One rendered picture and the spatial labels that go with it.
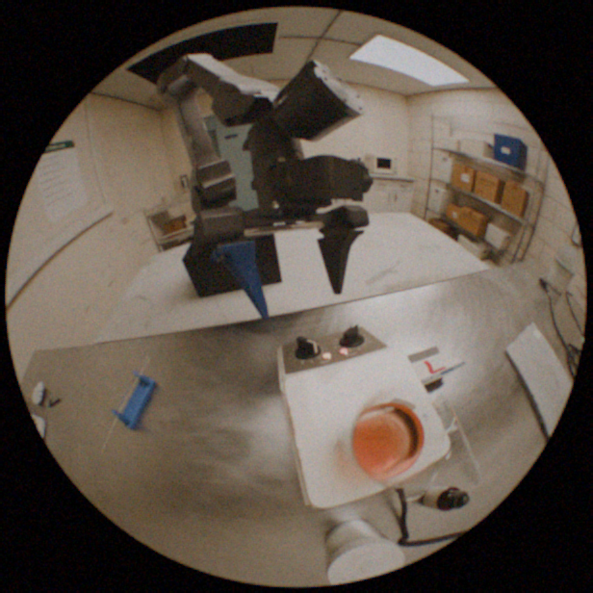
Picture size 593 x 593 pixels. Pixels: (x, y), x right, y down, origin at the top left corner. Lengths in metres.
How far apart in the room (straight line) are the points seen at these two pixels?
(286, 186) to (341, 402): 0.18
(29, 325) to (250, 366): 1.30
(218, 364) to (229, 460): 0.15
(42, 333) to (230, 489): 1.31
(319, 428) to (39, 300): 1.43
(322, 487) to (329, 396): 0.08
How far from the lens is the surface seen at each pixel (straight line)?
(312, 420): 0.16
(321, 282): 0.40
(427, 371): 0.28
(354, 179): 0.15
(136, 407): 0.36
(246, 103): 0.21
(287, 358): 0.23
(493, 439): 0.36
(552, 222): 2.53
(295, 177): 0.15
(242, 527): 0.28
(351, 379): 0.17
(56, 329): 1.46
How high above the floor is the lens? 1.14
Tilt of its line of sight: 41 degrees down
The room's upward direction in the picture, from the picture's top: 7 degrees counter-clockwise
